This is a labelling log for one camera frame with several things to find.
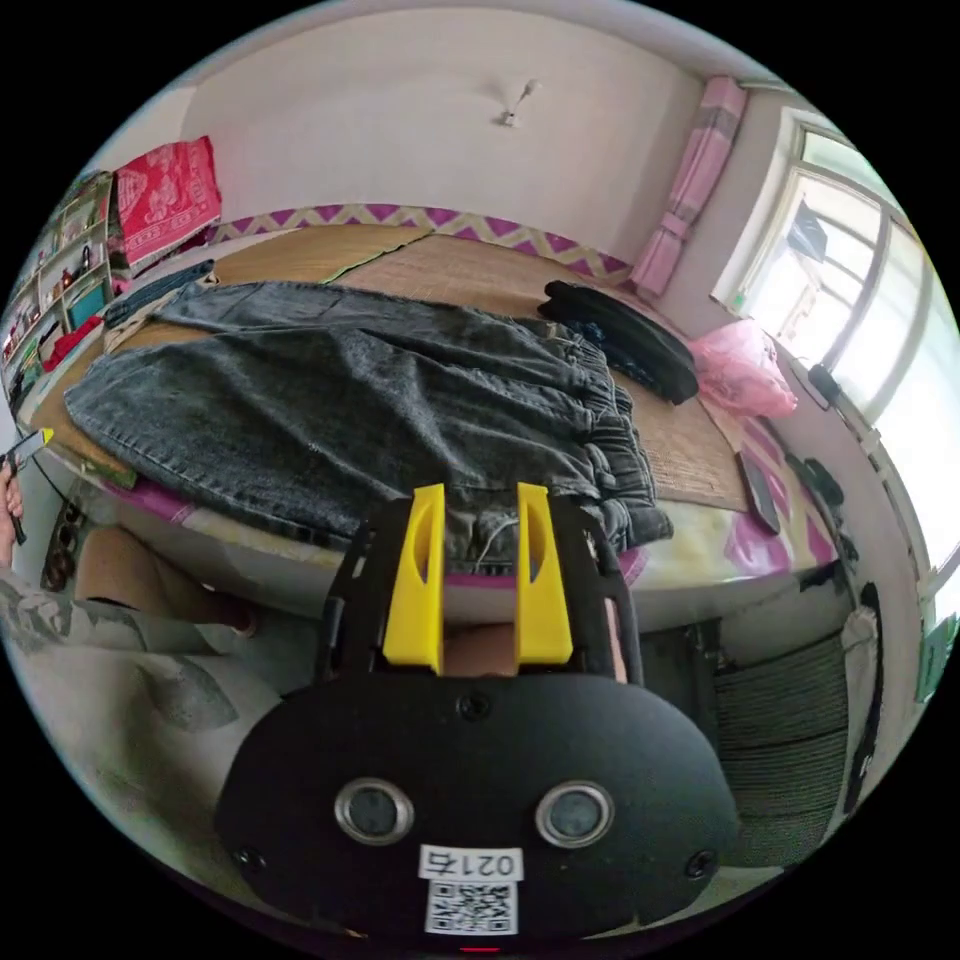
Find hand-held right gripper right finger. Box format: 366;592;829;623
515;482;576;670

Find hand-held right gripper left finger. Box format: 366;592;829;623
382;483;446;674

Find gray washed jeans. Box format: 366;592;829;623
63;281;676;580

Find person's left hand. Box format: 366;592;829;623
0;458;25;573

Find black flat device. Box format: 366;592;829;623
737;449;786;535

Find red patterned blanket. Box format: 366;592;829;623
112;136;223;268

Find pile of black clothes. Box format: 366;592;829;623
538;279;701;406

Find person's body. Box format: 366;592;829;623
0;524;633;901

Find pink plastic bag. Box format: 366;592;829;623
688;318;799;418

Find bed with woven mat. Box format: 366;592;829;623
7;202;843;601

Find window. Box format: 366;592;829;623
710;108;960;601

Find pink curtain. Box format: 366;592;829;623
629;74;750;298

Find ceiling lamp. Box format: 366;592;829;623
491;78;543;129

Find wall shelf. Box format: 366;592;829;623
0;172;115;406

